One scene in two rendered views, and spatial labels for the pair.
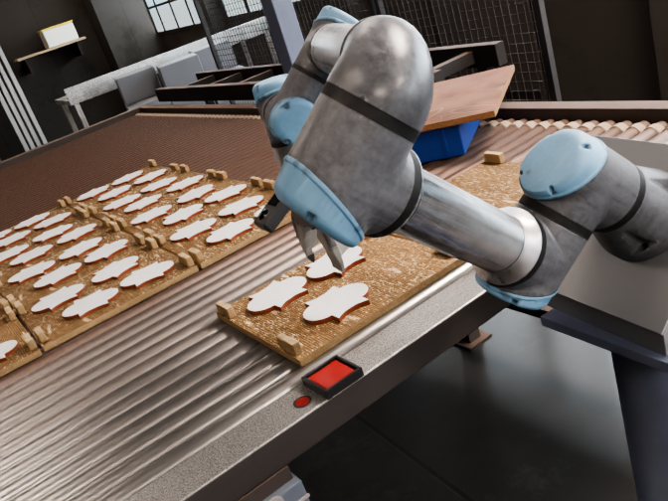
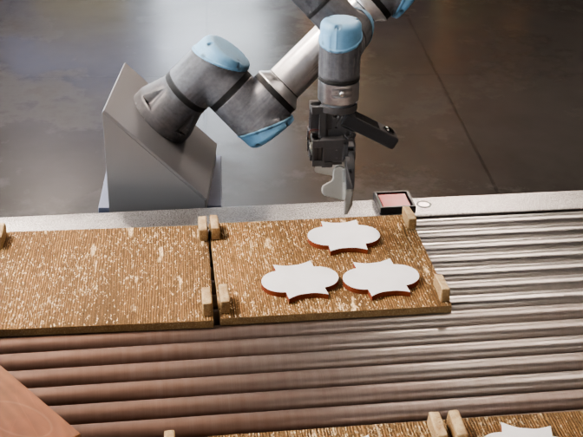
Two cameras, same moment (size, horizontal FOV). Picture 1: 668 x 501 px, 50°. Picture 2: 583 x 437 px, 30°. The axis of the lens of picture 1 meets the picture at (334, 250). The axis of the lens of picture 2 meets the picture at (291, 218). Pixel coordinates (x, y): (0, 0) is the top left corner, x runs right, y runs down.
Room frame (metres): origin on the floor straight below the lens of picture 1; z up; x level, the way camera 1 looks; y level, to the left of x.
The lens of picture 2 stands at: (3.03, 0.58, 1.96)
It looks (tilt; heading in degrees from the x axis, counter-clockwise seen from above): 28 degrees down; 200
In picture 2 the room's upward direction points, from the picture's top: 1 degrees clockwise
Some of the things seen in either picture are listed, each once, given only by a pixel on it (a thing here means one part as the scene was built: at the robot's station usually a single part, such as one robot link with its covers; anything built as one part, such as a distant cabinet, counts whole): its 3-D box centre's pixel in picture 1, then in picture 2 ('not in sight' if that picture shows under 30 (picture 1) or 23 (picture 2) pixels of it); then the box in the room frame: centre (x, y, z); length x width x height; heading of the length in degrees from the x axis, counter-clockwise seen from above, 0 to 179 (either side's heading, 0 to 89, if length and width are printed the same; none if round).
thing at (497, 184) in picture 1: (477, 203); (99, 277); (1.53, -0.35, 0.93); 0.41 x 0.35 x 0.02; 116
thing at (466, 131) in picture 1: (421, 131); not in sight; (2.12, -0.37, 0.97); 0.31 x 0.31 x 0.10; 64
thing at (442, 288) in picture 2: (225, 309); (442, 287); (1.37, 0.25, 0.95); 0.06 x 0.02 x 0.03; 28
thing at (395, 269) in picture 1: (337, 287); (322, 265); (1.34, 0.02, 0.93); 0.41 x 0.35 x 0.02; 118
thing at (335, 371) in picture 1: (332, 377); (394, 203); (1.03, 0.07, 0.92); 0.06 x 0.06 x 0.01; 28
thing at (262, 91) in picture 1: (281, 109); (340, 48); (1.25, 0.01, 1.32); 0.09 x 0.08 x 0.11; 6
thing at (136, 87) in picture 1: (196, 116); not in sight; (6.65, 0.81, 0.54); 1.09 x 0.73 x 1.08; 102
